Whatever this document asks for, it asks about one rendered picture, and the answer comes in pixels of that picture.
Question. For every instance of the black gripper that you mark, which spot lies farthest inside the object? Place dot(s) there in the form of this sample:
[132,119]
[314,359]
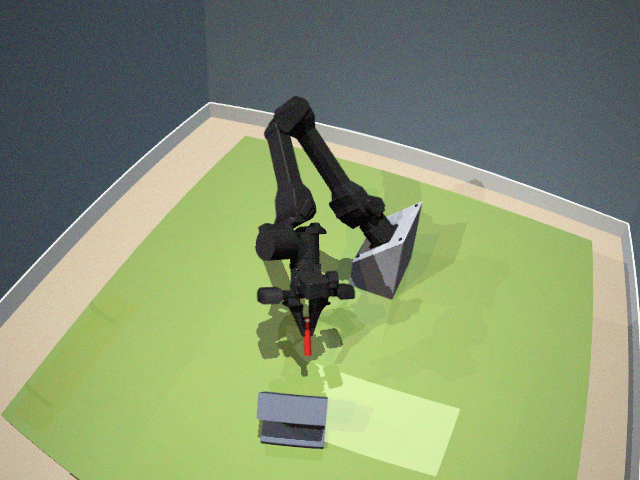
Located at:
[274,295]

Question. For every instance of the grey square panel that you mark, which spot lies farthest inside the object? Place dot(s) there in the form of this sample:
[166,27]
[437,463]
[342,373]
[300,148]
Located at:
[292,420]

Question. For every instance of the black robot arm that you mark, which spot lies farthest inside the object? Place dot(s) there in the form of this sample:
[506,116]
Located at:
[294,203]

